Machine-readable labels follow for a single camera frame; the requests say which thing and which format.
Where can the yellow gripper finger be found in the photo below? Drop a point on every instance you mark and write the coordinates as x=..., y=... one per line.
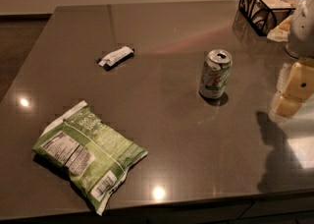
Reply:
x=295, y=86

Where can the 7up soda can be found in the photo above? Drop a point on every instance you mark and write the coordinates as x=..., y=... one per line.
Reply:
x=216, y=69

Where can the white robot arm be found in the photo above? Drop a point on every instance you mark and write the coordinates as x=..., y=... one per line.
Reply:
x=301, y=34

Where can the green jalapeno chip bag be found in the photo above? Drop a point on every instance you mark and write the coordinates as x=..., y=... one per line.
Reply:
x=94, y=156

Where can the cream packet beside basket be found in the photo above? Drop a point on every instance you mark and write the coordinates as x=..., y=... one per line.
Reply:
x=280, y=32

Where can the white and black snack bar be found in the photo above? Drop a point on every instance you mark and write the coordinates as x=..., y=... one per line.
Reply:
x=112, y=59

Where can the black wire basket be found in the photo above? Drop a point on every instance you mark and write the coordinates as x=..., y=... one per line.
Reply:
x=264, y=15

